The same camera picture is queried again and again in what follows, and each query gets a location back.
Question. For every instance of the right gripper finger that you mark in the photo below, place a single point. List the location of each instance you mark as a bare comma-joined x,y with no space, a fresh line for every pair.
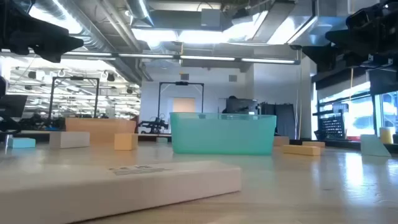
343,39
325,57

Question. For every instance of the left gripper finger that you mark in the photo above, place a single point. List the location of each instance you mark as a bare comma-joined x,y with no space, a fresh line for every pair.
59,39
43,51

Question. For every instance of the natural wooden block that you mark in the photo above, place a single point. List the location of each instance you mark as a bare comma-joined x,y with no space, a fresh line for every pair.
69,140

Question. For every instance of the orange wooden block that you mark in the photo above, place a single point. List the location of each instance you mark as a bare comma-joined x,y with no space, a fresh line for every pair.
281,141
315,143
301,150

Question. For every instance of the teal wooden block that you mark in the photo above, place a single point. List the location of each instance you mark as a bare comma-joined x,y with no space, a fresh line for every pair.
21,143
370,146
162,140

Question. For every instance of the small orange cube block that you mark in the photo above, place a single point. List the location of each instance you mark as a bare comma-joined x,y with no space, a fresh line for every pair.
125,142

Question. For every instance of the background black robot arm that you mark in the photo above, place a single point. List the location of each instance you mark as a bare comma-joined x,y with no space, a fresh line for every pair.
154,126

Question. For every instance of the black monitor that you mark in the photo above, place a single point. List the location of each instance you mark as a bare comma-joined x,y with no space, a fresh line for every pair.
241,105
12,105

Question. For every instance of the black perforated crate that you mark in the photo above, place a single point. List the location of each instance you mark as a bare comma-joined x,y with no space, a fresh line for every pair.
332,127

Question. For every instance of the black cabinet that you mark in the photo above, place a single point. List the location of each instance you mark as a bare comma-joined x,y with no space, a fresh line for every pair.
283,121

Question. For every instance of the orange plastic bin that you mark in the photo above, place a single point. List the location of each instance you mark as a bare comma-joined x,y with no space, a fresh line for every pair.
99,129

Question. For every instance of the yellow cylinder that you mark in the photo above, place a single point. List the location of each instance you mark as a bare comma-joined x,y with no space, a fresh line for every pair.
387,135

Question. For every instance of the long ceiling light bar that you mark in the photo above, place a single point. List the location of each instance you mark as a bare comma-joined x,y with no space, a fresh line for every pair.
205,58

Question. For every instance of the grey ceiling box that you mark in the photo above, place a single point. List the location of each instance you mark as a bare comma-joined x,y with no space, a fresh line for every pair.
211,18

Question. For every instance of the teal plastic bin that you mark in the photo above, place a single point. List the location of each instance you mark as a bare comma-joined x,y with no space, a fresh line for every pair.
217,137

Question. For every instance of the printed natural wooden plank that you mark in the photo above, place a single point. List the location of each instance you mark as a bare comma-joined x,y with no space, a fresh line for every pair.
109,189

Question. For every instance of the black gantry frame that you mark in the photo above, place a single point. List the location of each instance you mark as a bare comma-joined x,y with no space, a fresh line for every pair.
182,83
76,78

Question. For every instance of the black aluminium table frame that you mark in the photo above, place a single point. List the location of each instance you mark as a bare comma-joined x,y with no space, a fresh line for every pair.
342,143

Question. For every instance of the grey metal post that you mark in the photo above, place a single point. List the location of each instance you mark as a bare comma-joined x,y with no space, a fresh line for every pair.
7,143

